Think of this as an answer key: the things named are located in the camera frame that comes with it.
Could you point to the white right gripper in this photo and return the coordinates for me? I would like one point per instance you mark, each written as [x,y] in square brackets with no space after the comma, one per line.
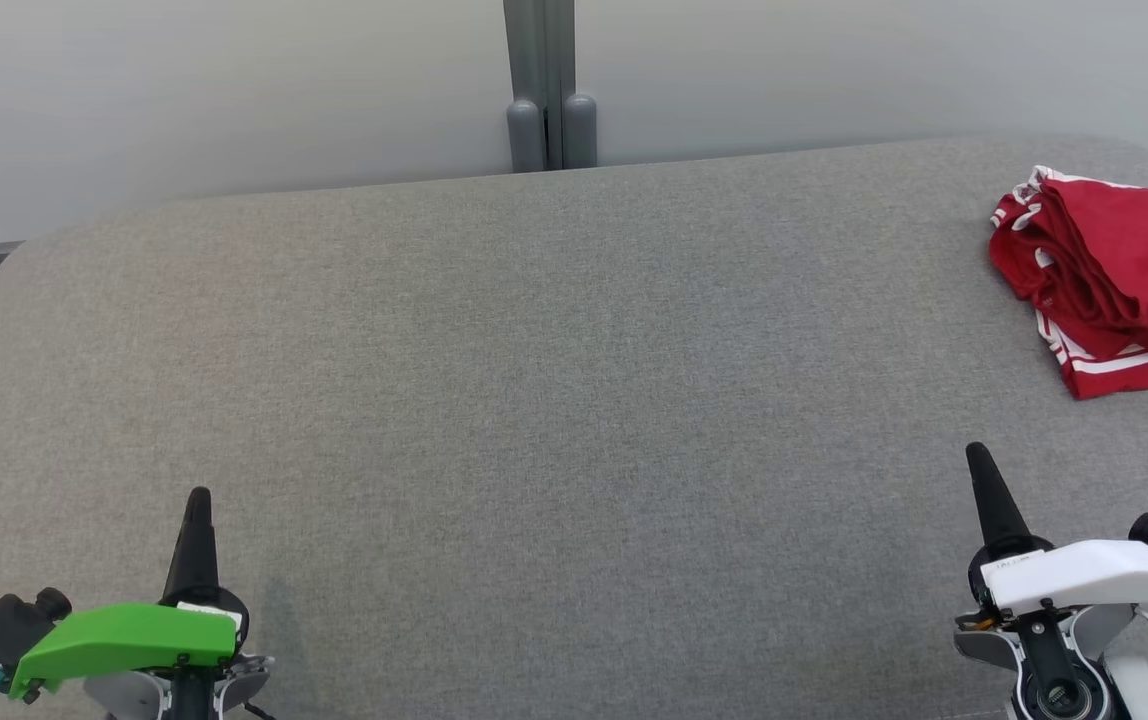
[1094,575]

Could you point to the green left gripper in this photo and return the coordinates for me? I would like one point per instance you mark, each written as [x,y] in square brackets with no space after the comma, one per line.
[124,640]

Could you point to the red basketball jersey garment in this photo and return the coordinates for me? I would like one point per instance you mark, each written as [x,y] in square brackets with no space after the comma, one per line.
[1124,260]

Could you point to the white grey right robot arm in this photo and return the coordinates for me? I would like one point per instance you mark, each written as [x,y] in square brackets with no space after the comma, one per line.
[1054,680]

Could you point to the grey fabric sofa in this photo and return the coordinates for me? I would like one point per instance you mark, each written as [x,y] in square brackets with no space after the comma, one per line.
[534,400]

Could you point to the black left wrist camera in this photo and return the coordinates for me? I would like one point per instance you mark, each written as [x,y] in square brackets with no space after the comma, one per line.
[4,630]

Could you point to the grey partition post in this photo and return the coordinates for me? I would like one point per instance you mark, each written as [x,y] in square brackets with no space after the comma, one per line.
[580,130]
[524,130]

